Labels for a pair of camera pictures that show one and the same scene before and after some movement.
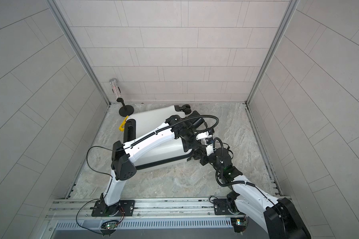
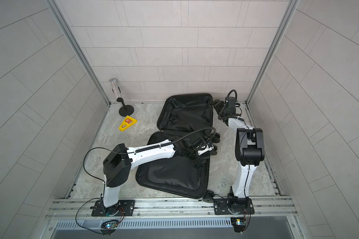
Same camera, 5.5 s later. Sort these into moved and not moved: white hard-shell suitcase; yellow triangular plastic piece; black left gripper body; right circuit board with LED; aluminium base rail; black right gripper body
Moved: black left gripper body; white hard-shell suitcase; black right gripper body
Not moved: yellow triangular plastic piece; aluminium base rail; right circuit board with LED
